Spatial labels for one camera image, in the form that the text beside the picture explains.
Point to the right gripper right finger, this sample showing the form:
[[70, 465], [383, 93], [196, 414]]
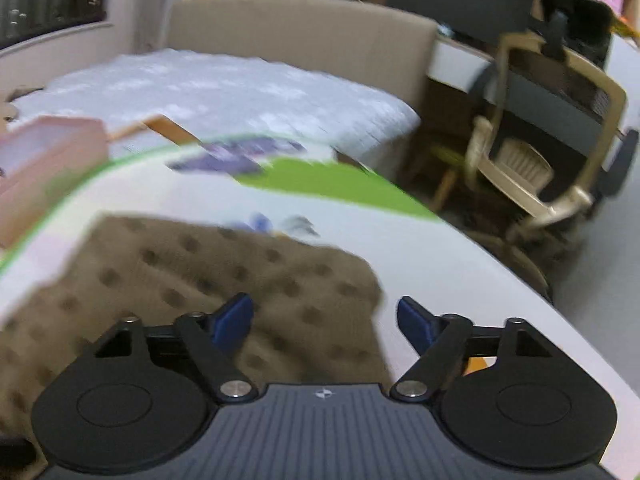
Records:
[[439, 341]]

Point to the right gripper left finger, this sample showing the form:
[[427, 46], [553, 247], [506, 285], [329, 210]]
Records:
[[211, 340]]

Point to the brown polka dot cardigan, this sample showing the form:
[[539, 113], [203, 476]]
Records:
[[313, 317]]

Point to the cartoon animal play mat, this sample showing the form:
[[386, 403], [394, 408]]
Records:
[[414, 255]]

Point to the beige mesh office chair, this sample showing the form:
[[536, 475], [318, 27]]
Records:
[[541, 120]]

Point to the white quilted mattress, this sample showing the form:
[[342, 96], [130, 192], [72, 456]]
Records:
[[215, 96]]

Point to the pink cardboard box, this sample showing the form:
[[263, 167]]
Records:
[[41, 161]]

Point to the white desk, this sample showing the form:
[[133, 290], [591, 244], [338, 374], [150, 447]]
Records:
[[456, 65]]

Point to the beige upholstered headboard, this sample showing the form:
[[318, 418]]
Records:
[[378, 46]]

